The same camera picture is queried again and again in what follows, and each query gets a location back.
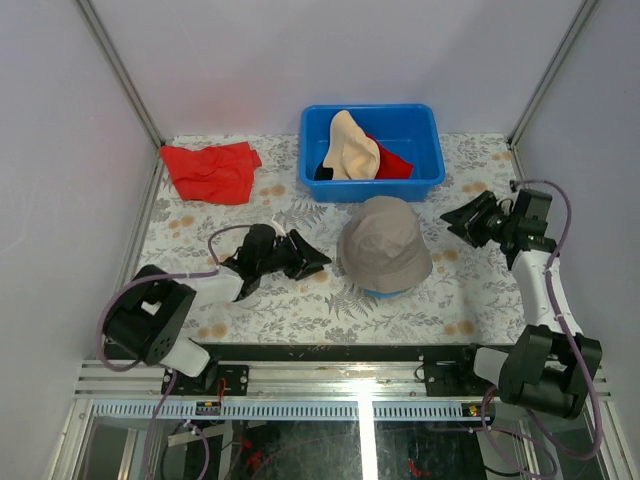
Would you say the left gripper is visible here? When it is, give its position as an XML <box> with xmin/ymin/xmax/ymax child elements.
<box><xmin>259</xmin><ymin>229</ymin><xmax>332</xmax><ymax>280</ymax></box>

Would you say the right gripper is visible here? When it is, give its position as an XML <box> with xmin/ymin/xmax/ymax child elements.
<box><xmin>439</xmin><ymin>190</ymin><xmax>517</xmax><ymax>249</ymax></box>

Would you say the blue bucket hat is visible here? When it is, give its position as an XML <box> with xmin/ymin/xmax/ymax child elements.
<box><xmin>362</xmin><ymin>289</ymin><xmax>407</xmax><ymax>299</ymax></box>

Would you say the grey hat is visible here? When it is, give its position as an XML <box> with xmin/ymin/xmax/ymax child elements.
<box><xmin>337</xmin><ymin>196</ymin><xmax>433</xmax><ymax>292</ymax></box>

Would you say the red hat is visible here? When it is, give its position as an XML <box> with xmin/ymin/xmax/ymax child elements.
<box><xmin>365</xmin><ymin>133</ymin><xmax>414</xmax><ymax>180</ymax></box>

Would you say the blue plastic bin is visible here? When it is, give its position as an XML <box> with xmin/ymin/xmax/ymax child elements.
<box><xmin>299</xmin><ymin>104</ymin><xmax>445</xmax><ymax>203</ymax></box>

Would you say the beige bucket hat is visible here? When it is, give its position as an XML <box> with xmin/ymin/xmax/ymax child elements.
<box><xmin>314</xmin><ymin>110</ymin><xmax>380</xmax><ymax>181</ymax></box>

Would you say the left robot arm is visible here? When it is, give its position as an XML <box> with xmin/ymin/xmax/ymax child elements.
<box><xmin>97</xmin><ymin>223</ymin><xmax>331</xmax><ymax>396</ymax></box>

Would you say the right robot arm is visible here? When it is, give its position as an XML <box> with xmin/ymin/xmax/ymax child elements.
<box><xmin>440</xmin><ymin>189</ymin><xmax>602</xmax><ymax>419</ymax></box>

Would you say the red cloth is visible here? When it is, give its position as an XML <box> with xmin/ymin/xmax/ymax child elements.
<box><xmin>159</xmin><ymin>142</ymin><xmax>262</xmax><ymax>205</ymax></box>

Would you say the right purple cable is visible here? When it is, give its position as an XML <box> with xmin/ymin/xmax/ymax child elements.
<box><xmin>479</xmin><ymin>179</ymin><xmax>606</xmax><ymax>476</ymax></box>

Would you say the purple cable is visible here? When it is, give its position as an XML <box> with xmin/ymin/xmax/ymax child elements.
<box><xmin>479</xmin><ymin>179</ymin><xmax>606</xmax><ymax>476</ymax></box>
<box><xmin>95</xmin><ymin>223</ymin><xmax>256</xmax><ymax>480</ymax></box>

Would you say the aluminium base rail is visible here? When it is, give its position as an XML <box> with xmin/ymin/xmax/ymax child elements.
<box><xmin>74</xmin><ymin>359</ymin><xmax>614</xmax><ymax>401</ymax></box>

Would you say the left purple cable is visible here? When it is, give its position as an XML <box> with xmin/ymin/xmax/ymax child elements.
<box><xmin>95</xmin><ymin>223</ymin><xmax>256</xmax><ymax>480</ymax></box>

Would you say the right aluminium frame post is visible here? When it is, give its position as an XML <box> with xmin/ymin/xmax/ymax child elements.
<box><xmin>507</xmin><ymin>0</ymin><xmax>600</xmax><ymax>149</ymax></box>

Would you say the aluminium frame post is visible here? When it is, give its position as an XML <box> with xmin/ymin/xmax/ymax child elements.
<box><xmin>74</xmin><ymin>0</ymin><xmax>165</xmax><ymax>149</ymax></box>
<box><xmin>507</xmin><ymin>0</ymin><xmax>600</xmax><ymax>149</ymax></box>

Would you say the left aluminium frame post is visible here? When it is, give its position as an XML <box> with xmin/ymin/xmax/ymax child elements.
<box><xmin>74</xmin><ymin>0</ymin><xmax>165</xmax><ymax>149</ymax></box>

